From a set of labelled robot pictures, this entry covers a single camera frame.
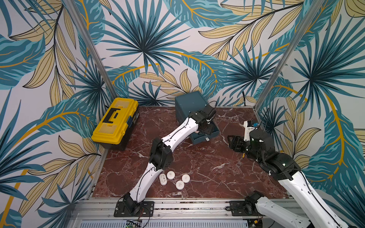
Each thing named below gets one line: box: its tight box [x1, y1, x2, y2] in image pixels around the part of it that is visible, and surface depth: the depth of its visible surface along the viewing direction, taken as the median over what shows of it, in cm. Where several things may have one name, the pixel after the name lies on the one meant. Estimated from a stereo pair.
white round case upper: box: [166, 170, 176, 180], surface depth 85 cm
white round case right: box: [181, 173, 191, 184], surface depth 84 cm
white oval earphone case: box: [159, 173, 168, 186], surface depth 83 cm
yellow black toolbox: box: [91, 97, 140, 151], surface depth 90 cm
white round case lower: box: [175, 180, 185, 190], surface depth 81 cm
